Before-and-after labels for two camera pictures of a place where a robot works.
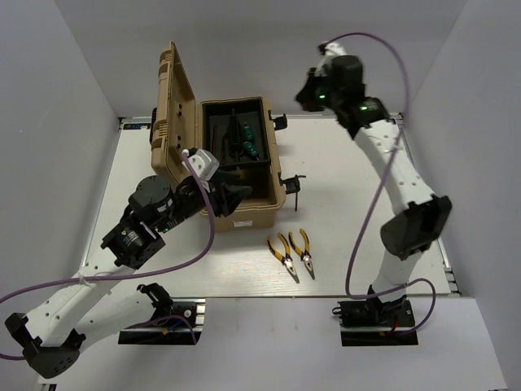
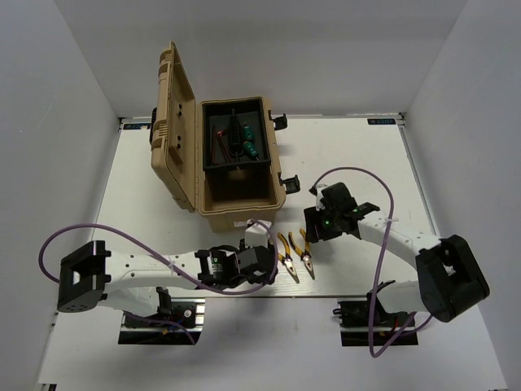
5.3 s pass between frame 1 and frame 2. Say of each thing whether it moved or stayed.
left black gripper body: moved
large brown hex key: stayed
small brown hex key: moved
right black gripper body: moved
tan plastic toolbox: stayed
